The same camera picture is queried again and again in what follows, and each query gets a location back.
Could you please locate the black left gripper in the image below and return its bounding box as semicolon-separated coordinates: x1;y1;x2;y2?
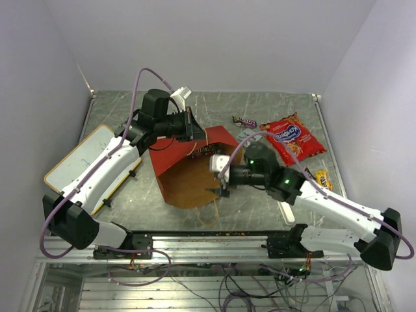
155;106;209;142

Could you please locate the red brown paper bag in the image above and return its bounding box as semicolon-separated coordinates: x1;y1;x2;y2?
149;125;239;227

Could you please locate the purple brown candy packet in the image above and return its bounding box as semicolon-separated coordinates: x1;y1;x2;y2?
231;116;257;129

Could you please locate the clear plastic wrapper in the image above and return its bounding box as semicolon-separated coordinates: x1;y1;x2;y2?
236;128;263;142

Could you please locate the small purple candy packet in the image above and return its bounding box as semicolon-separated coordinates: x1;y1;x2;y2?
304;167;317;182

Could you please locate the red cookie snack bag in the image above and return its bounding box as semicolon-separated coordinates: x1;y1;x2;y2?
259;112;326;161

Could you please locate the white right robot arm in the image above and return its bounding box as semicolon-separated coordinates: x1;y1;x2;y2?
209;142;402;271

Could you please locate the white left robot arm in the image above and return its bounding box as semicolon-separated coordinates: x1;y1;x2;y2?
42;87;205;258

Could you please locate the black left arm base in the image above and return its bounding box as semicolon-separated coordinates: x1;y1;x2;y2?
93;231;153;260

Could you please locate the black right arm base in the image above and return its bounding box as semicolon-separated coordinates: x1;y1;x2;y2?
261;224;324;259

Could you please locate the white eraser block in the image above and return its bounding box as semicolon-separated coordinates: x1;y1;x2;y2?
278;202;296;226

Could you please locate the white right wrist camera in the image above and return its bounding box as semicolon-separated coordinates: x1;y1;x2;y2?
209;154;231;183

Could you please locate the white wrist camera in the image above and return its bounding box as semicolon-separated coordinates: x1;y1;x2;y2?
209;154;231;183
170;86;192;111

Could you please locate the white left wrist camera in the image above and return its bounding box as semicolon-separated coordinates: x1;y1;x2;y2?
170;86;192;111

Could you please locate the aluminium frame rail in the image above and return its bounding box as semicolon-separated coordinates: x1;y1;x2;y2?
35;236;348;265

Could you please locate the small whiteboard yellow frame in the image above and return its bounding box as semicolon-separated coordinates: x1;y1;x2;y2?
44;125;141;215

